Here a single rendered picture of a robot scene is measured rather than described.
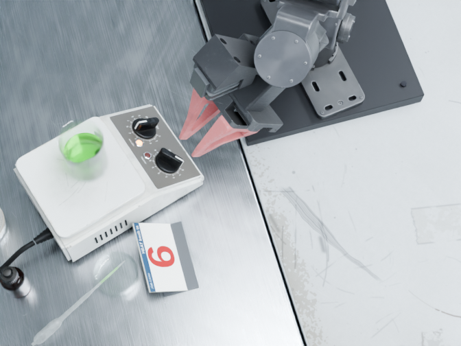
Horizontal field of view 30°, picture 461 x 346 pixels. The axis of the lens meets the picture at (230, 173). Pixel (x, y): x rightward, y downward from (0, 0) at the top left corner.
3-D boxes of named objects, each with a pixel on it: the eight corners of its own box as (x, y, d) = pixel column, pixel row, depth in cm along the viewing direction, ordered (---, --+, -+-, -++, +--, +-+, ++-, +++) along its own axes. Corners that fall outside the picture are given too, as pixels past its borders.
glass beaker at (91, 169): (75, 139, 105) (65, 110, 98) (116, 151, 105) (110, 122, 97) (57, 183, 103) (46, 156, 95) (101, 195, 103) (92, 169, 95)
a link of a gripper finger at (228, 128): (188, 171, 96) (244, 116, 92) (154, 123, 98) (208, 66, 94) (220, 170, 102) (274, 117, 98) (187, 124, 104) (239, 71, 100)
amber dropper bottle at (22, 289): (35, 289, 107) (24, 273, 100) (14, 303, 106) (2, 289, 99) (22, 270, 107) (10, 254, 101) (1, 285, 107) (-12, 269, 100)
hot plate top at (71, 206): (99, 115, 107) (98, 112, 106) (149, 191, 103) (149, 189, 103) (13, 163, 104) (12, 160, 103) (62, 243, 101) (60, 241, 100)
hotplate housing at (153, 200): (153, 110, 116) (149, 82, 109) (206, 186, 112) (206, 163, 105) (6, 193, 111) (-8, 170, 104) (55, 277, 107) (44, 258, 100)
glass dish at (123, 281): (147, 282, 107) (146, 277, 105) (110, 307, 106) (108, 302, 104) (124, 247, 109) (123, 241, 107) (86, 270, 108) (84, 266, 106)
